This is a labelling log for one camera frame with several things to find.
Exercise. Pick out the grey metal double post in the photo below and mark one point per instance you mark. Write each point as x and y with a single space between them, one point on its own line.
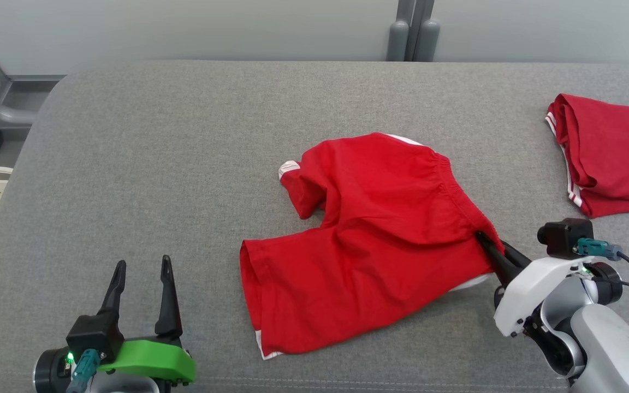
413 33

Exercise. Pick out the red shirt with white sleeves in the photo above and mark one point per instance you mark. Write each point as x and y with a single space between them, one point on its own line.
615 158

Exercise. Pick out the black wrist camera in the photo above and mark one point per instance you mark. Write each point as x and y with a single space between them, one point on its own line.
93 333
563 237

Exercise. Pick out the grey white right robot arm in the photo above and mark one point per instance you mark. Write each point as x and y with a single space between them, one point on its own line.
609 349

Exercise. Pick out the red shorts with white panels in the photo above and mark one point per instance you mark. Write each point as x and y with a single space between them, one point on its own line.
380 234

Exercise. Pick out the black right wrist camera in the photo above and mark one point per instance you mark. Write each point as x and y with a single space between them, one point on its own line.
563 237

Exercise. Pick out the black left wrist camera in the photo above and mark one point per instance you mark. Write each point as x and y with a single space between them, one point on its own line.
93 333

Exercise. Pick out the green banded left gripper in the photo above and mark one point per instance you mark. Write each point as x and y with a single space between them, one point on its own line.
150 360

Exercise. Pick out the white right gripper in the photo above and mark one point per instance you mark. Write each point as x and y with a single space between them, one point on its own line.
533 284

